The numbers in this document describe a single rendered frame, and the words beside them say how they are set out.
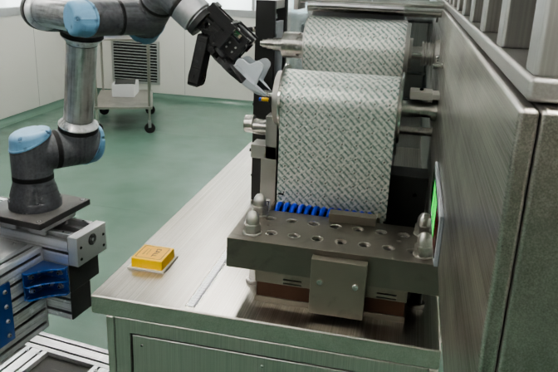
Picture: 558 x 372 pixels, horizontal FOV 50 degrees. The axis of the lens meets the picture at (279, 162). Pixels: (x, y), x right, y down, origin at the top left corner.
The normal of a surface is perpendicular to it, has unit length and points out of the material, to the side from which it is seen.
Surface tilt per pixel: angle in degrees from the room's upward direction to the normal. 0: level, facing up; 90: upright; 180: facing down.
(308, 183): 90
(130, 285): 0
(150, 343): 90
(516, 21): 90
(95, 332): 0
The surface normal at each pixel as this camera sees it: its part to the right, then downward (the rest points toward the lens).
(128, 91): 0.06, 0.30
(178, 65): -0.22, 0.29
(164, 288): 0.04, -0.95
